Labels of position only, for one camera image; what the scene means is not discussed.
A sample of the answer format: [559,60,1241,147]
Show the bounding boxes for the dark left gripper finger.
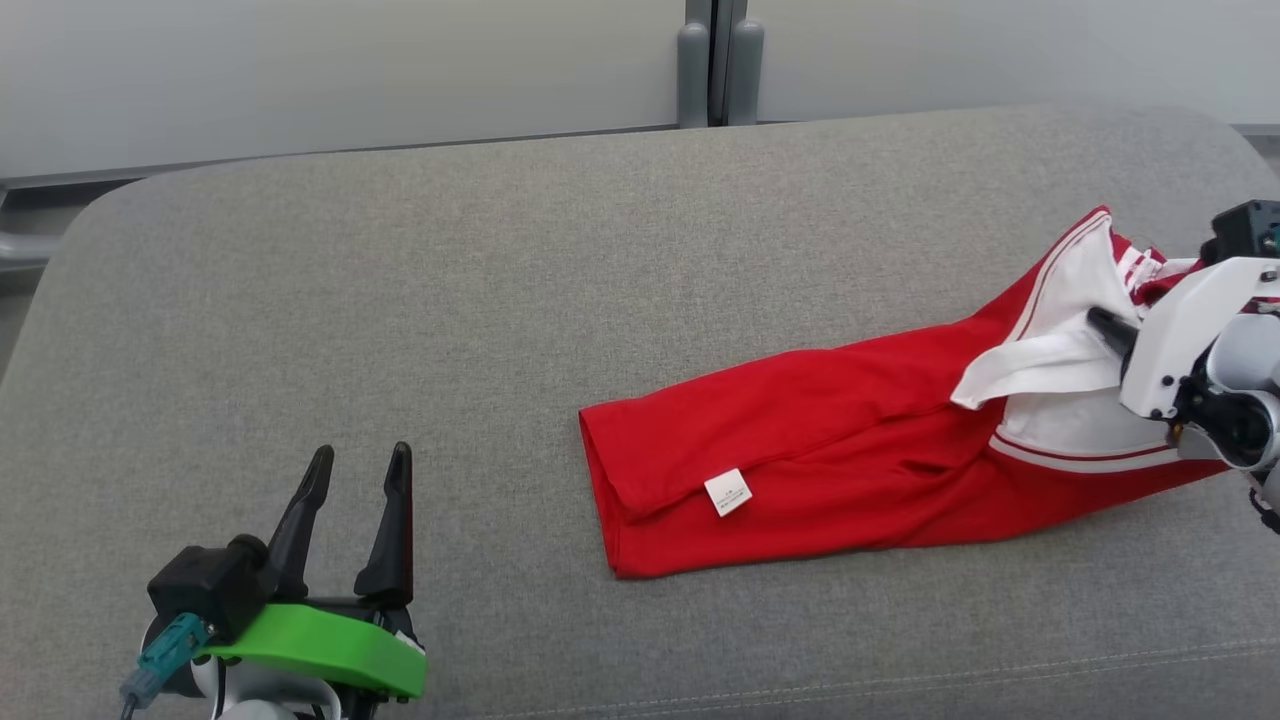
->
[353,440,416,610]
[261,444,336,601]

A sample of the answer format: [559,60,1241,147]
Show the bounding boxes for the red Bulls 23 shorts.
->
[1112,232,1280,313]

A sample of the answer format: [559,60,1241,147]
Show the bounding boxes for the grey fabric sofa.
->
[0,98,1280,720]

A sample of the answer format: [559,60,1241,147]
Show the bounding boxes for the red shirt with white sleeves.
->
[578,205,1233,582]

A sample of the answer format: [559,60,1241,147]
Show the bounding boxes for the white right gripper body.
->
[1117,256,1280,422]

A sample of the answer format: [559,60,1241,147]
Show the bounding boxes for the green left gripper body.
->
[194,596,429,701]

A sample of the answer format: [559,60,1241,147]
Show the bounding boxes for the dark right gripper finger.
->
[1086,306,1142,362]

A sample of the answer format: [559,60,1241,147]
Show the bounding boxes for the black cable with teal plug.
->
[119,612,212,720]

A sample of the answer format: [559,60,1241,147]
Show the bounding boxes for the dark wall baseboard strip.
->
[0,122,693,191]

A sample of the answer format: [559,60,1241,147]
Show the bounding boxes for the grey vertical post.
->
[676,0,767,129]

